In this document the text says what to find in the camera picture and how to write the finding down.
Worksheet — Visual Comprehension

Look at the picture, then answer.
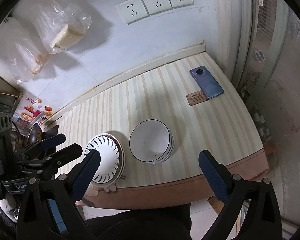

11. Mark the white black-rimmed bowl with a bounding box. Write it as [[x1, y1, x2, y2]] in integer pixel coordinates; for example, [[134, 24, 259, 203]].
[[129, 119, 175, 164]]

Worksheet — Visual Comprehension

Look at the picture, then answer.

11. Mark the clear plastic bag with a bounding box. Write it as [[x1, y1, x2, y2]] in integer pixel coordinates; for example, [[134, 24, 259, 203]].
[[0, 17, 51, 83]]

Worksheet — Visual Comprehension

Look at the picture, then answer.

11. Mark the blue smartphone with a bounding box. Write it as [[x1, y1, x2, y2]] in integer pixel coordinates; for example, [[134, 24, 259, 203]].
[[190, 66, 224, 100]]

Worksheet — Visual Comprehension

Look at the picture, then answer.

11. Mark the gloved left hand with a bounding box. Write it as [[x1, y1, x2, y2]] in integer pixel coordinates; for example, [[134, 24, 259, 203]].
[[0, 193, 19, 223]]

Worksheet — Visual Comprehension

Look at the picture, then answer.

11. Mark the colourful cartoon wall sticker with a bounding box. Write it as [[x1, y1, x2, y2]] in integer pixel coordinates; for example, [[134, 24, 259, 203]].
[[13, 93, 53, 133]]

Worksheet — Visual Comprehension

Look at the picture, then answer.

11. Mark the white blue-leaf plate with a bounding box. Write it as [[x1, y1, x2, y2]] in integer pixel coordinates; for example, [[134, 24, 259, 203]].
[[84, 133, 125, 187]]

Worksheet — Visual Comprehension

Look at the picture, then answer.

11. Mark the brown label card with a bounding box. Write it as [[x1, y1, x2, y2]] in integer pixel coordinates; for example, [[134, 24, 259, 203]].
[[186, 90, 207, 106]]

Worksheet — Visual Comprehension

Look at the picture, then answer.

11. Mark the white wall socket middle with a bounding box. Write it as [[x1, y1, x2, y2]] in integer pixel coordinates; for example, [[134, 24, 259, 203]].
[[143, 0, 172, 15]]

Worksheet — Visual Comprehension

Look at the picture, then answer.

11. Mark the plastic bag with block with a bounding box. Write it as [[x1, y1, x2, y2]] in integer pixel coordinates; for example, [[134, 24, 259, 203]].
[[32, 0, 92, 54]]

